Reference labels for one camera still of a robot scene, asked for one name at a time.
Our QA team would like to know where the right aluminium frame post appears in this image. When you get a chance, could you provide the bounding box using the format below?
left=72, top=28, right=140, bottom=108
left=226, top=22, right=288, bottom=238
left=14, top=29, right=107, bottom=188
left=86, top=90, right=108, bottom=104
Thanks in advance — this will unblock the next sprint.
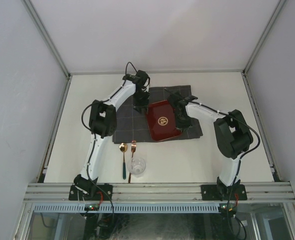
left=242, top=0, right=288, bottom=75

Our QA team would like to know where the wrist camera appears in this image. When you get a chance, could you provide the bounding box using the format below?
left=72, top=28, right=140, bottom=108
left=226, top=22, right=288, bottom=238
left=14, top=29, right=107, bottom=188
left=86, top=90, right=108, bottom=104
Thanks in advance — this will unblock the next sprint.
left=135, top=70, right=151, bottom=87
left=164, top=88, right=187, bottom=109

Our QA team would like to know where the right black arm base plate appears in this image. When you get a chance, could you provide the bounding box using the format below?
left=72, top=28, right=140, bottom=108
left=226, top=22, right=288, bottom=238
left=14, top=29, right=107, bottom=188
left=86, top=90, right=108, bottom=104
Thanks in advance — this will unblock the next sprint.
left=200, top=184, right=248, bottom=201

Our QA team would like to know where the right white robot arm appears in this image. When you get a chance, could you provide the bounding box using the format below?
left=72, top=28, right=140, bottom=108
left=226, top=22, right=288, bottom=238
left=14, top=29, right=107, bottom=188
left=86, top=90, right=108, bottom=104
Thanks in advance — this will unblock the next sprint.
left=170, top=100, right=253, bottom=201

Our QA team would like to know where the grey slotted cable duct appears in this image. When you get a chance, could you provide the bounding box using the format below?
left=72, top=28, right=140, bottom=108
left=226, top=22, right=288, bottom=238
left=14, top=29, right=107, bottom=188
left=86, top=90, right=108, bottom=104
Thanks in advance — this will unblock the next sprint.
left=33, top=203, right=220, bottom=214

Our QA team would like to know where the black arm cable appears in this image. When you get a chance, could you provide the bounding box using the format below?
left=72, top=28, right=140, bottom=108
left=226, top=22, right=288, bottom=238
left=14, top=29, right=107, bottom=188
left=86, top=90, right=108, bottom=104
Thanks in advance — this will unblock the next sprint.
left=237, top=117, right=261, bottom=157
left=81, top=61, right=138, bottom=132

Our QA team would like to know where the left aluminium frame post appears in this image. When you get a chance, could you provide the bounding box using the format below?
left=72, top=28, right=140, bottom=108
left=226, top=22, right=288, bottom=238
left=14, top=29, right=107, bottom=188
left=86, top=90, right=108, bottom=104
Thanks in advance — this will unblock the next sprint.
left=22, top=0, right=72, bottom=80

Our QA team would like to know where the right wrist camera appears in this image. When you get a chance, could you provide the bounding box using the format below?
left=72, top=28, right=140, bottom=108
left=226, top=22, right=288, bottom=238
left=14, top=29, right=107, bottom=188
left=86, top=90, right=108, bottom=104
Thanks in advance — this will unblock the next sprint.
left=164, top=88, right=187, bottom=109

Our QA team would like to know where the gold spoon green handle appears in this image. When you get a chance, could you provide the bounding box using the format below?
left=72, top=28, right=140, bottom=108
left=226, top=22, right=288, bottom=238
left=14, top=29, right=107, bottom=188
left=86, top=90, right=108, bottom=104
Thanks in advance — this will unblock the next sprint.
left=119, top=143, right=128, bottom=180

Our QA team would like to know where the red rectangular tray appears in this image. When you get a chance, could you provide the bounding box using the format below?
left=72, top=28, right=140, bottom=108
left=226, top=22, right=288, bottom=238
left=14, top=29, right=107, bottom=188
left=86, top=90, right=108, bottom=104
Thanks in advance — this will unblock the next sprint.
left=145, top=100, right=182, bottom=142

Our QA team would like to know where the grey checked cloth napkin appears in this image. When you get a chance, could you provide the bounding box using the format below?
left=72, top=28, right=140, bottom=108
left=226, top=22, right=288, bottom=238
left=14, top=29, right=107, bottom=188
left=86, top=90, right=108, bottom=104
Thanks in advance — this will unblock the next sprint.
left=112, top=85, right=203, bottom=144

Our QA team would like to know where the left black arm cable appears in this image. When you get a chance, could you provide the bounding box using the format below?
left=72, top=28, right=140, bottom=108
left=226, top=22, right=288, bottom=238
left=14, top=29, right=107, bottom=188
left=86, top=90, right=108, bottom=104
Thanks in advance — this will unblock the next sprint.
left=81, top=61, right=138, bottom=132

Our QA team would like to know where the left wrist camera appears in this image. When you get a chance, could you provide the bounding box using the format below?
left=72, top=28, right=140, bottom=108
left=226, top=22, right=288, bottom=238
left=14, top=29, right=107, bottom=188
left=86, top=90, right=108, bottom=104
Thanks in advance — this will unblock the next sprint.
left=135, top=70, right=151, bottom=87

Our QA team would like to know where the aluminium frame post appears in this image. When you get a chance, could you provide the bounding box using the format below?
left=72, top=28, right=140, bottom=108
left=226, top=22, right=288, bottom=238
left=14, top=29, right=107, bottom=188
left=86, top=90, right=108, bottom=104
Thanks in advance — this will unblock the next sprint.
left=22, top=0, right=72, bottom=80
left=242, top=0, right=288, bottom=75

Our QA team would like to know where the aluminium front rail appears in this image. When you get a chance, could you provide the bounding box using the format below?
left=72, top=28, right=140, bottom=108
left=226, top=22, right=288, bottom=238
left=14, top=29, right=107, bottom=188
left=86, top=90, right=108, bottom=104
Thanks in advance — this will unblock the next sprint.
left=23, top=182, right=295, bottom=203

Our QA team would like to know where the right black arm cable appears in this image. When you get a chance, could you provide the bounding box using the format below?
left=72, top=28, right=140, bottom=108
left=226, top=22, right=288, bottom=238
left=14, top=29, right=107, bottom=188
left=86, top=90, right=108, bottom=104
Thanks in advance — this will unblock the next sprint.
left=237, top=117, right=261, bottom=157

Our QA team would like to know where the rose gold fork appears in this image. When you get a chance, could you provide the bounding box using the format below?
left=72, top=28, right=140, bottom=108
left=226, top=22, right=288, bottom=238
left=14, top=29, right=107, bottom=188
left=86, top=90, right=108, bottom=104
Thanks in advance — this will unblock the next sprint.
left=128, top=140, right=137, bottom=184

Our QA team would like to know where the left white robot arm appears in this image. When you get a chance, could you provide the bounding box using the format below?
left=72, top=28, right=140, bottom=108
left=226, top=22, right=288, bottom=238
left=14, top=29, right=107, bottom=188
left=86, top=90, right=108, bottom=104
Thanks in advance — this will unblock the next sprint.
left=73, top=71, right=151, bottom=200

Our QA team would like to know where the clear glass cup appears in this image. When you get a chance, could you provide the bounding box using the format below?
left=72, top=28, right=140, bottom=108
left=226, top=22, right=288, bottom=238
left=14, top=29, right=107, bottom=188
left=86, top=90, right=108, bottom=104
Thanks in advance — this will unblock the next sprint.
left=127, top=157, right=147, bottom=177

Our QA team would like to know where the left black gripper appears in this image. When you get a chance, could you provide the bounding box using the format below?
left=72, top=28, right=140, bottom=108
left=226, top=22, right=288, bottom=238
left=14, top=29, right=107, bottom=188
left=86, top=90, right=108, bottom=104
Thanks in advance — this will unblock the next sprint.
left=132, top=90, right=151, bottom=114

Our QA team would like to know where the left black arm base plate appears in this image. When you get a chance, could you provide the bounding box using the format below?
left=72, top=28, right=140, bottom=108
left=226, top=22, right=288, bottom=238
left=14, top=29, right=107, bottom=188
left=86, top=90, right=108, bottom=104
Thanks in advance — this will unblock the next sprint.
left=68, top=183, right=113, bottom=201

